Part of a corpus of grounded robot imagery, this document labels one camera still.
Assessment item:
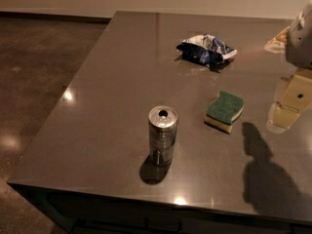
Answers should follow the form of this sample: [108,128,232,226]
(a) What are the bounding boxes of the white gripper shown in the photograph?
[271,0,312,130]

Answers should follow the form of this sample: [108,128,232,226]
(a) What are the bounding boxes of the green yellow sponge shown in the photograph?
[204,91,244,134]

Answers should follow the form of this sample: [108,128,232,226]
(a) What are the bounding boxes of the silver redbull can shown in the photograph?
[148,105,178,166]

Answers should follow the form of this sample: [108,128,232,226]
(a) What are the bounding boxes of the crumpled blue white chip bag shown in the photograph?
[176,34,237,67]

